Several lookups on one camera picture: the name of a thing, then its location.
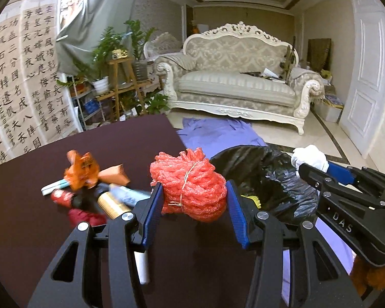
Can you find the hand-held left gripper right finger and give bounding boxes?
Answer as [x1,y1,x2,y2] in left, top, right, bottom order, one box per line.
[225,180,364,308]

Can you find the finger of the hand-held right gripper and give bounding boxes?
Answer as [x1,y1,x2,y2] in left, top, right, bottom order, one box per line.
[298,163,385,211]
[327,162,385,200]

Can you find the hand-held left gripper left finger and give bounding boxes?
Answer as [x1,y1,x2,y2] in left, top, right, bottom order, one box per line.
[27,182,165,308]

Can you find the white tissue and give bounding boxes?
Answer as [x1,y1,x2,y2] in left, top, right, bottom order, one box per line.
[290,144,330,173]

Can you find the red foam net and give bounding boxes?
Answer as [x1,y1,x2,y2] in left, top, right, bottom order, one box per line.
[149,148,228,223]

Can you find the black trash bag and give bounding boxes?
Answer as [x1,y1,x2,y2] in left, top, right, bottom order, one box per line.
[208,145,320,227]

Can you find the tan orange packet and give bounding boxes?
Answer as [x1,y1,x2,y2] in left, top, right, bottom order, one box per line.
[98,164,130,187]

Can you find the orange plastic wrapper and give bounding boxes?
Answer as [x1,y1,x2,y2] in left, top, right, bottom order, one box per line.
[62,150,101,190]

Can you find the yellow item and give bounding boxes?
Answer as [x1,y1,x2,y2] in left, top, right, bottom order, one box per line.
[240,196,262,210]

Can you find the blue and white tube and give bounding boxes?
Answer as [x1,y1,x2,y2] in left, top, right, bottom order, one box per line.
[109,184,152,206]

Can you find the gold can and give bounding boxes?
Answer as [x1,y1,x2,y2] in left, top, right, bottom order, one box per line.
[97,191,133,220]

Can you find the person's orange clothing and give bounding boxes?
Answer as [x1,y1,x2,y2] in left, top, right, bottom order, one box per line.
[351,257,385,299]

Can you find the white cylinder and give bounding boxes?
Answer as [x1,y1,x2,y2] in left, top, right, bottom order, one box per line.
[133,250,151,285]

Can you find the grey storage box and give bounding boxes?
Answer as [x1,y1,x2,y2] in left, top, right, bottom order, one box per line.
[314,94,344,123]

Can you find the black bottle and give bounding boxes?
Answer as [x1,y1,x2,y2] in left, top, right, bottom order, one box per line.
[72,183,107,213]

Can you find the dark red wrapper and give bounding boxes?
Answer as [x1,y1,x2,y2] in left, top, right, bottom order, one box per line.
[67,208,108,230]

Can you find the purple cloth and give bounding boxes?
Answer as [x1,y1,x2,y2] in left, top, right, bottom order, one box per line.
[176,117,267,158]

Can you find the white door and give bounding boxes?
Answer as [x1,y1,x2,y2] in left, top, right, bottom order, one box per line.
[338,0,385,165]

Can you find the white and teal box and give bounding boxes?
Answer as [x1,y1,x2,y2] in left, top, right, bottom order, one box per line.
[40,180,71,196]

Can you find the pale blanket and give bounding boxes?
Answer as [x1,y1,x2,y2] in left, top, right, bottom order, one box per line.
[289,65,322,81]

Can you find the low green plant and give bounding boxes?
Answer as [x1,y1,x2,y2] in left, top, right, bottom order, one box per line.
[144,92,171,115]

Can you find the papers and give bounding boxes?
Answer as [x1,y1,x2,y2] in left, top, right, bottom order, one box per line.
[240,67,287,83]

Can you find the blue crate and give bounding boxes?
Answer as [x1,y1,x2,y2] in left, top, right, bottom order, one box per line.
[83,99,101,115]

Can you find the dark leaning panel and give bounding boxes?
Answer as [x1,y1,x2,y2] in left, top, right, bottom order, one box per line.
[307,38,332,72]

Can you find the metal shelf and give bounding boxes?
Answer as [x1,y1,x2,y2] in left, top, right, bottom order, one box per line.
[68,75,104,133]

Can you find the dark toy rifle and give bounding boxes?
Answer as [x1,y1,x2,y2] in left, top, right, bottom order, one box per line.
[280,45,297,78]

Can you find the ornate cream sofa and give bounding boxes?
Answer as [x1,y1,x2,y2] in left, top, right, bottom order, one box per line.
[156,22,325,135]

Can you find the wooden plant stand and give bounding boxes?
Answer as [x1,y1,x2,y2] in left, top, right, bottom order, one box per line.
[95,57,152,121]

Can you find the white plant pot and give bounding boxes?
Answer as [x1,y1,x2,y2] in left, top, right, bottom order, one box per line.
[92,76,110,95]

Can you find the glass plant pot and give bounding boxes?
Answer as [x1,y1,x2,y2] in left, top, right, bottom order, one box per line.
[133,59,150,82]

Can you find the grey throw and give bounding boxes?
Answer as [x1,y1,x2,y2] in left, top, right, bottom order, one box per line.
[157,53,197,72]

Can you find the ornate cream armchair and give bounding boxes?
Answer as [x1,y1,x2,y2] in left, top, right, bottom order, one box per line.
[144,33,184,61]

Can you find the fern plant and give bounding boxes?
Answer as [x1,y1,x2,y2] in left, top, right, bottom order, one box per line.
[73,26,133,84]

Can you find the tall leafy plant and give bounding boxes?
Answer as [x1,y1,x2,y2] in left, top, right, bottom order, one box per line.
[124,19,157,61]

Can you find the grey curtain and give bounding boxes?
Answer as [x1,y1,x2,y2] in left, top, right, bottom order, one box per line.
[55,0,139,75]

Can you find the calligraphy wall scroll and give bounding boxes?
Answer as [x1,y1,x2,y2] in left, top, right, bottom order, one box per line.
[0,0,74,175]

